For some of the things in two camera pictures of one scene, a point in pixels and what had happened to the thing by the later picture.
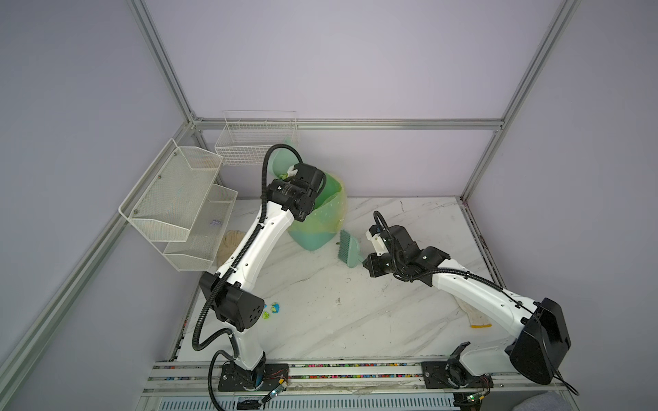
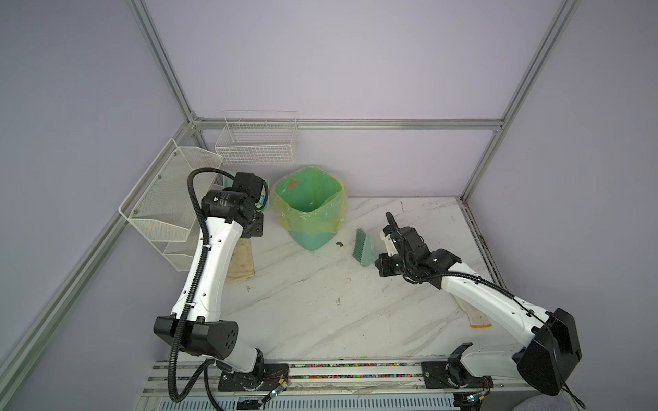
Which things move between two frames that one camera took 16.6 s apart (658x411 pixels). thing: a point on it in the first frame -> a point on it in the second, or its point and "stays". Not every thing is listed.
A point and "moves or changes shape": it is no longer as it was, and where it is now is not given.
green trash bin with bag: [326, 219] stays
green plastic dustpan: [283, 160] -> [262, 203]
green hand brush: [349, 251] moves or changes shape
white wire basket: [248, 135] stays
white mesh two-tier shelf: [179, 205] stays
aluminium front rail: [176, 377] stays
